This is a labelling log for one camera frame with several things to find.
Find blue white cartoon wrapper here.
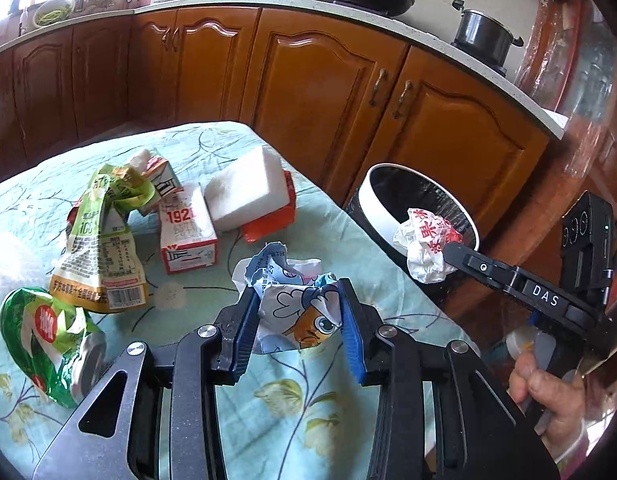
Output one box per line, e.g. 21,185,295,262
231,242,342,354

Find red white paper wrapper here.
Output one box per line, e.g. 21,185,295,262
392,208,464,285

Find white foam sponge block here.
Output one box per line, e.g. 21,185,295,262
204,146,290,232

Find green juice spout pouch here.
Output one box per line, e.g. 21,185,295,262
49,164,156,313

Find green milk carton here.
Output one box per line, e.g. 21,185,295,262
126,148,182,217

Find white rim trash bin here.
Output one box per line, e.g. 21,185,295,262
345,162,480,271

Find wooden kitchen cabinets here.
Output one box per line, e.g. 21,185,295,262
0,4,563,234

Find person's right hand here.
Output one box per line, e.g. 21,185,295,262
508,352,585,460

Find orange red snack wrapper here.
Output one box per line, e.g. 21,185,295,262
240,170,296,243

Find red white 1921 milk carton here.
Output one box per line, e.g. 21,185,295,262
159,183,218,274

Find light blue floral tablecloth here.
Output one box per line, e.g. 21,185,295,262
0,122,464,479

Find green crumpled snack bag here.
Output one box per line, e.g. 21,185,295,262
0,287,107,408

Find red framed plastic covered shelf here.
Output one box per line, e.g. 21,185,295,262
515,0,617,204

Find black cooking pot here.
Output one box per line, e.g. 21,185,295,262
452,0,525,76

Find white countertop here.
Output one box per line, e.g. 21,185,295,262
0,0,567,140

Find green bowl on counter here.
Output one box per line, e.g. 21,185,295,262
33,0,75,28

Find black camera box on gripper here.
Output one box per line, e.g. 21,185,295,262
559,190,613,308

